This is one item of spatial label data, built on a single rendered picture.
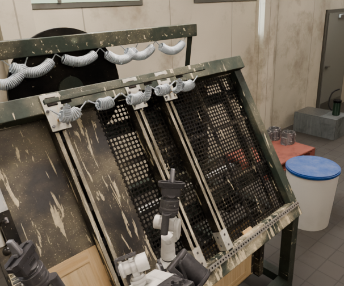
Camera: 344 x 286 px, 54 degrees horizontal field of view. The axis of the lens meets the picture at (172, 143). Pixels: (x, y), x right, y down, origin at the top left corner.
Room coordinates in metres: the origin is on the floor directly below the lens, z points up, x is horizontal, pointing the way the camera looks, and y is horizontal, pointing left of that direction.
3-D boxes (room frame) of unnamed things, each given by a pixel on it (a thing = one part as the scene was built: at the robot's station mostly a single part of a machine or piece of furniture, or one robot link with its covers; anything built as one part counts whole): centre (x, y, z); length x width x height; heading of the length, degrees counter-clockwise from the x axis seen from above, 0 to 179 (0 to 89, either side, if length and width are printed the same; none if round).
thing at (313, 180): (3.29, -1.50, 0.34); 0.56 x 0.56 x 0.68
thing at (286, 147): (4.98, -1.55, 0.18); 1.26 x 0.90 x 0.36; 130
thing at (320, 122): (6.14, -2.89, 0.39); 0.81 x 0.65 x 0.79; 40
